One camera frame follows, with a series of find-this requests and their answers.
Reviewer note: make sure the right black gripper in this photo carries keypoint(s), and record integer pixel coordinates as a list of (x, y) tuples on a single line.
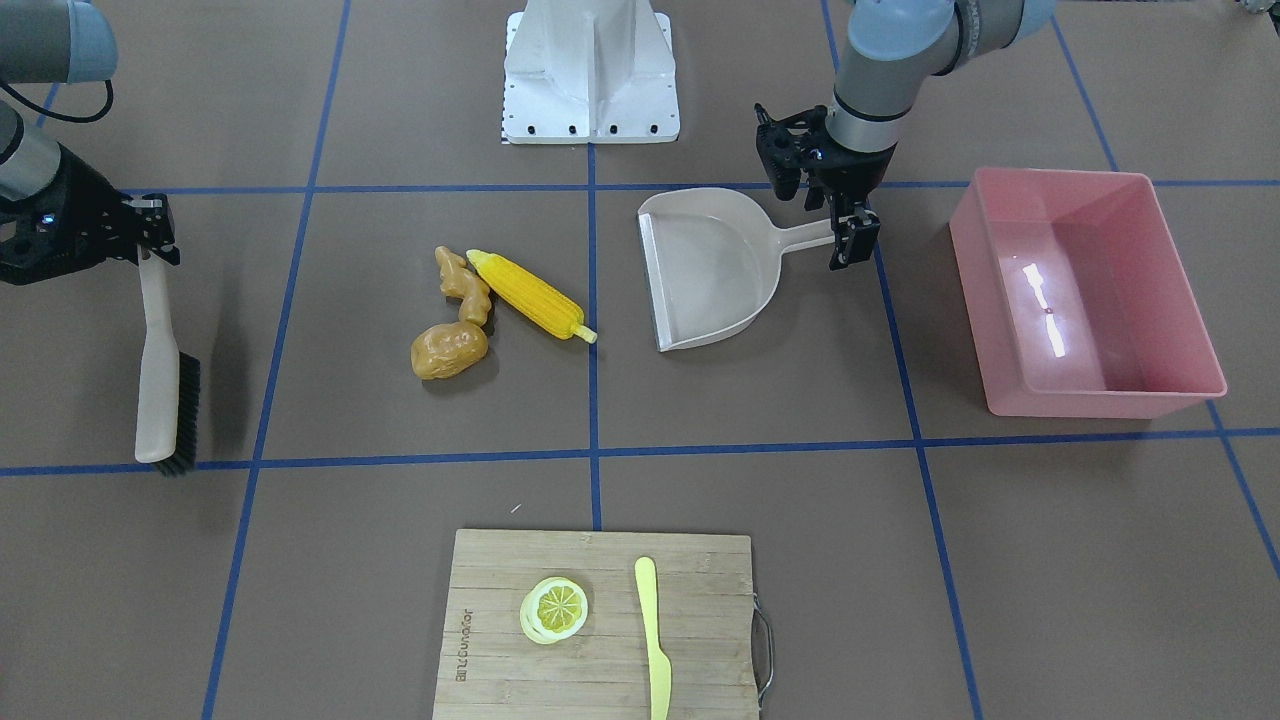
[(82, 200)]

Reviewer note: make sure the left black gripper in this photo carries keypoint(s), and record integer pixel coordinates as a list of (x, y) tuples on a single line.
[(856, 176)]

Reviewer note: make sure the beige plastic dustpan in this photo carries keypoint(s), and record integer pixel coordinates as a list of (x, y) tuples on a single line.
[(713, 261)]

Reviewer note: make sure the beige hand brush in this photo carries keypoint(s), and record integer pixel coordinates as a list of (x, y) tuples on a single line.
[(166, 434)]

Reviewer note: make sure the toy ginger root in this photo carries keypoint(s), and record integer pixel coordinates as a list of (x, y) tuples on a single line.
[(459, 281)]

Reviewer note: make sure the yellow toy corn cob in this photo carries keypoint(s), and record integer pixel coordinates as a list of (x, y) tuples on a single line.
[(531, 296)]

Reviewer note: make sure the toy brown potato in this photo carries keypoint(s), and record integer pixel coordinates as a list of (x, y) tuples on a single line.
[(447, 349)]

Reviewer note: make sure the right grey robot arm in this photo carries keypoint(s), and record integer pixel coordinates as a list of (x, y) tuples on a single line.
[(66, 42)]

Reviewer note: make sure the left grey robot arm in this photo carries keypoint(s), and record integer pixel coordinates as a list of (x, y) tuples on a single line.
[(891, 48)]

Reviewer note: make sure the pink plastic bin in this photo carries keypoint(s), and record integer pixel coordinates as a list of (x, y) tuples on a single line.
[(1078, 301)]

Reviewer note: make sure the yellow lemon slices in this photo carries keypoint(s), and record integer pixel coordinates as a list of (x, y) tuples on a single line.
[(554, 610)]

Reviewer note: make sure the yellow plastic knife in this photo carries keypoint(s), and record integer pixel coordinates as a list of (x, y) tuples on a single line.
[(660, 670)]

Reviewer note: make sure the bamboo cutting board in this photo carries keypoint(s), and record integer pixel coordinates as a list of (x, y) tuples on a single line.
[(706, 615)]

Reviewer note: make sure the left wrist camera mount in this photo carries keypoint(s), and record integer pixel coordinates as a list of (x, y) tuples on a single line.
[(791, 147)]

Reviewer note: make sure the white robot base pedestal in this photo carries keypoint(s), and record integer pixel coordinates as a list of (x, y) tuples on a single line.
[(589, 72)]

